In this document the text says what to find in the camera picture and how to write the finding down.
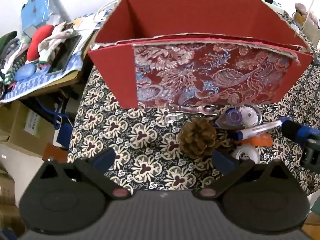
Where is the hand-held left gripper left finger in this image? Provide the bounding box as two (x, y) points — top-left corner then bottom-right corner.
(41, 148), (132, 202)

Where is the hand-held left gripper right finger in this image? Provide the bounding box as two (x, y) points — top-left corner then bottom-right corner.
(200, 151), (288, 202)

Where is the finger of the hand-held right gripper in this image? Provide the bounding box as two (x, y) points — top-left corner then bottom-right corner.
(282, 120), (320, 144)

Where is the clear tape roll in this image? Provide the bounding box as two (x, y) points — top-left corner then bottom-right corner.
(230, 145), (260, 163)

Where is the orange lighter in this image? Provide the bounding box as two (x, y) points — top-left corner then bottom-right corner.
(241, 133), (273, 147)

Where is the blue white marker pen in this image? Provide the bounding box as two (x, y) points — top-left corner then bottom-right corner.
(235, 117), (292, 140)

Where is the brown pine cone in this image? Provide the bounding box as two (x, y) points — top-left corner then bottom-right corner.
(179, 118), (217, 159)

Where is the red cardboard box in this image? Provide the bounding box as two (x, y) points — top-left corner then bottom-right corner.
(88, 0), (314, 109)

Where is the clear correction tape dispenser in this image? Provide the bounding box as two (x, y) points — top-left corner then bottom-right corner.
(215, 104), (263, 130)

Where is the brown cardboard carton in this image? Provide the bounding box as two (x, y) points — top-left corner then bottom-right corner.
(0, 100), (55, 158)

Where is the blue checkered towel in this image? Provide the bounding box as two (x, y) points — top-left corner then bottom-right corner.
(0, 17), (85, 103)

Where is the black smartphone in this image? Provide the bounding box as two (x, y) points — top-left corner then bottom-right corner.
(47, 35), (83, 75)

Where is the small tan box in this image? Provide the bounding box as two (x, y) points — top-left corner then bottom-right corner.
(292, 10), (320, 30)

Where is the blue oval case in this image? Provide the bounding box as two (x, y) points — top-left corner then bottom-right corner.
(15, 64), (35, 82)

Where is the pink plush toy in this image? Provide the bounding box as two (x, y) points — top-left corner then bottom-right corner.
(294, 3), (319, 25)

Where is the white power strip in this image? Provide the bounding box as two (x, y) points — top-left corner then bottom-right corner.
(254, 0), (285, 14)

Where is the white crumpled cloth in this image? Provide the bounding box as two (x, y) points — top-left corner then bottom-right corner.
(37, 22), (78, 63)

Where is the red plush toy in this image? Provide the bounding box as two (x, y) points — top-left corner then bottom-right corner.
(26, 24), (55, 62)

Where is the dark green cloth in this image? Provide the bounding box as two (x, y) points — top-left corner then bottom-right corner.
(0, 31), (18, 54)

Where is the blue plastic bag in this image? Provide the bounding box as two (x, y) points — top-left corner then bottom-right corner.
(20, 0), (54, 34)

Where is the blue bag strap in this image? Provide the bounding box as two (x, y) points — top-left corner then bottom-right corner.
(37, 102), (73, 152)

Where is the white cable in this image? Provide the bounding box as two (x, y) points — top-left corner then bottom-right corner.
(94, 0), (118, 30)

